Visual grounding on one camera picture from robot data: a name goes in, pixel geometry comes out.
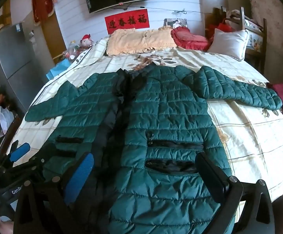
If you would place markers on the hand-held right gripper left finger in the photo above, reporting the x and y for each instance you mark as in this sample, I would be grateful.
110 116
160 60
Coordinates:
79 178

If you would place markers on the red ruffled cushion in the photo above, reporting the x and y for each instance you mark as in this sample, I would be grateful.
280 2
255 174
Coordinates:
190 39

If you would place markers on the floral curtain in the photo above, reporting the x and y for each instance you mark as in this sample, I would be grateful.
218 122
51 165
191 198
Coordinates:
270 9

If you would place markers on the clear plastic bottle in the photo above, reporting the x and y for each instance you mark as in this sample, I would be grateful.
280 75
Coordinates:
73 47

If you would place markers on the wooden door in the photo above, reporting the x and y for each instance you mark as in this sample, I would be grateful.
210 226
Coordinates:
59 36

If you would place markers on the grey refrigerator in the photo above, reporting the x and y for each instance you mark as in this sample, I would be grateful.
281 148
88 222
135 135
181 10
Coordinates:
17 58

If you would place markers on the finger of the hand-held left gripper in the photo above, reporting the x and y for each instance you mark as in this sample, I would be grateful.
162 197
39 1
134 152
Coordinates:
47 151
19 152

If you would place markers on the floral checked bed sheet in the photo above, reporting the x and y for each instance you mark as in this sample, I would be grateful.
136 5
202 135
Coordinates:
248 131

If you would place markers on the dark green quilted jacket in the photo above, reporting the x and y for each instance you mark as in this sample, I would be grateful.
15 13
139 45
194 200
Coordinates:
156 117

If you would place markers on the blue paper bag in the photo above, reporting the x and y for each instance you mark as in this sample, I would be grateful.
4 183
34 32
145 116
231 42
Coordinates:
58 69

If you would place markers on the peach ruffled pillow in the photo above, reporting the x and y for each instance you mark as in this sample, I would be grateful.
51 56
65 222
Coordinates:
141 41

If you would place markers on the red hanging wall decoration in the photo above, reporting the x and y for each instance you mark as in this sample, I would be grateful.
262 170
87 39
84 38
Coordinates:
42 2

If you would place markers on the red wall banner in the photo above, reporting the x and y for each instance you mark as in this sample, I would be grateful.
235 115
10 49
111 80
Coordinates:
126 21

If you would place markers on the framed photo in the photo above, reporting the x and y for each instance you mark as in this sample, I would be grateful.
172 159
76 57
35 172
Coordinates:
175 24

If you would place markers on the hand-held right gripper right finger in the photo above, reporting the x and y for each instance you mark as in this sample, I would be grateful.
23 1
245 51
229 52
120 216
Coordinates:
208 170

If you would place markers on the white pillow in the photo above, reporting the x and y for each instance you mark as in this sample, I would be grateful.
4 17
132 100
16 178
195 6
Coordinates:
229 43

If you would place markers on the white plastic bag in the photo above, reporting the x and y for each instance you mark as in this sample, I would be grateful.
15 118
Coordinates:
6 120

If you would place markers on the red-capped plush toy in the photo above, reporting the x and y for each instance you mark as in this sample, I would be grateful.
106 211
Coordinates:
86 41

